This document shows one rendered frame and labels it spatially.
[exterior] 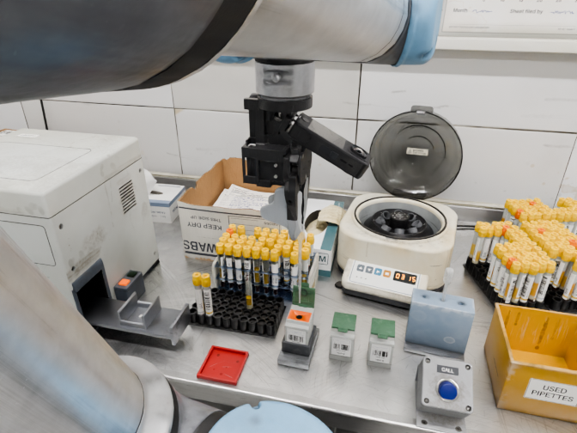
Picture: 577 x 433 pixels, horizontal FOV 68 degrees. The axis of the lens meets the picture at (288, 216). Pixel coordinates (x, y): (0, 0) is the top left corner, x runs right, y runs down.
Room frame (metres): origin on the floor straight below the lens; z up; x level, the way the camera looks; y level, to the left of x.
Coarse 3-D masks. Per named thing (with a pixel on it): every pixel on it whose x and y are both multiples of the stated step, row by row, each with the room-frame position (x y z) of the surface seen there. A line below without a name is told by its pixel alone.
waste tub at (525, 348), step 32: (512, 320) 0.55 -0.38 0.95; (544, 320) 0.54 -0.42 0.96; (576, 320) 0.53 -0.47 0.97; (512, 352) 0.54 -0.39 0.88; (544, 352) 0.53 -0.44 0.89; (576, 352) 0.50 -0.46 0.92; (512, 384) 0.43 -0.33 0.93; (544, 384) 0.42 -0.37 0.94; (576, 384) 0.41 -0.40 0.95; (544, 416) 0.42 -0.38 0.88; (576, 416) 0.41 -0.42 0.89
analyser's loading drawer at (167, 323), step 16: (96, 304) 0.63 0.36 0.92; (112, 304) 0.63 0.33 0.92; (128, 304) 0.60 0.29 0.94; (144, 304) 0.62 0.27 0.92; (160, 304) 0.61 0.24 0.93; (96, 320) 0.58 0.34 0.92; (112, 320) 0.58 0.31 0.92; (128, 320) 0.58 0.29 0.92; (144, 320) 0.56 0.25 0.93; (160, 320) 0.58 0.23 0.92; (176, 320) 0.56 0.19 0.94; (160, 336) 0.55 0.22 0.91; (176, 336) 0.55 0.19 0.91
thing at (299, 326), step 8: (296, 312) 0.56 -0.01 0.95; (304, 312) 0.56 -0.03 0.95; (312, 312) 0.56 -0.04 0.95; (288, 320) 0.55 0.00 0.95; (296, 320) 0.54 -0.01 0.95; (304, 320) 0.54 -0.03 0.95; (312, 320) 0.56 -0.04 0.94; (288, 328) 0.54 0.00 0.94; (296, 328) 0.53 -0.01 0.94; (304, 328) 0.53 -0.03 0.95; (312, 328) 0.56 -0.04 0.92; (288, 336) 0.54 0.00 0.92; (296, 336) 0.53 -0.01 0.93; (304, 336) 0.53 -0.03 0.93; (304, 344) 0.53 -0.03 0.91
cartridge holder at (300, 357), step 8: (312, 336) 0.55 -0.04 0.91; (288, 344) 0.53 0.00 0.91; (296, 344) 0.53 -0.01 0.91; (312, 344) 0.54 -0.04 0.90; (280, 352) 0.53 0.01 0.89; (288, 352) 0.53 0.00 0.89; (296, 352) 0.53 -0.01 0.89; (304, 352) 0.53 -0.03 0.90; (312, 352) 0.53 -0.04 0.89; (280, 360) 0.52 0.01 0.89; (288, 360) 0.52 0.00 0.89; (296, 360) 0.52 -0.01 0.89; (304, 360) 0.52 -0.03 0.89; (304, 368) 0.51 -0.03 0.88
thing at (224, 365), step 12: (216, 348) 0.55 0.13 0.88; (228, 348) 0.55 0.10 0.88; (204, 360) 0.52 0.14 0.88; (216, 360) 0.53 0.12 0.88; (228, 360) 0.53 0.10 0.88; (240, 360) 0.53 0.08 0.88; (204, 372) 0.50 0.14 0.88; (216, 372) 0.50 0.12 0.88; (228, 372) 0.50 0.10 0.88; (240, 372) 0.50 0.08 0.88; (228, 384) 0.48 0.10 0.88
